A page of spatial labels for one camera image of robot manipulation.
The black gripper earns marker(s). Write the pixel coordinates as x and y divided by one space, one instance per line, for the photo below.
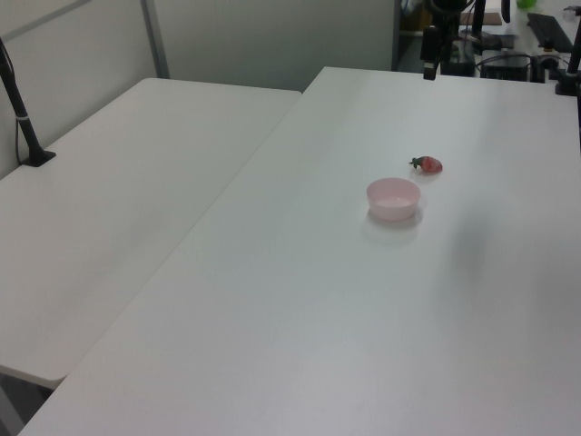
430 43

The red strawberry with green leaves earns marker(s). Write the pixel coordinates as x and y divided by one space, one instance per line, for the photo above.
430 164

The pink plastic bowl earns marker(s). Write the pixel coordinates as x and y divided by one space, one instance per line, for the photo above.
393 204

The black upright stand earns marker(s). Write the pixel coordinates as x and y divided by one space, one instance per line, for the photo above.
478 18

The black box device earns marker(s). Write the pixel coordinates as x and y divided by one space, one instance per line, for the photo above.
506 67

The brown flat board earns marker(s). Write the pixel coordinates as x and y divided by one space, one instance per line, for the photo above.
485 19

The green round object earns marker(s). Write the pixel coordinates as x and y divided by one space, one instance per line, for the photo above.
527 2

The black keyboard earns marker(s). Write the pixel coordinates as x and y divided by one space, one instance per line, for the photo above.
551 29

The white side table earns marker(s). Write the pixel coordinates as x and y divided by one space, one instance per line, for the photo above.
113 204

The grey partition frame post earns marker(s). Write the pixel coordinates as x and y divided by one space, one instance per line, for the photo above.
156 38

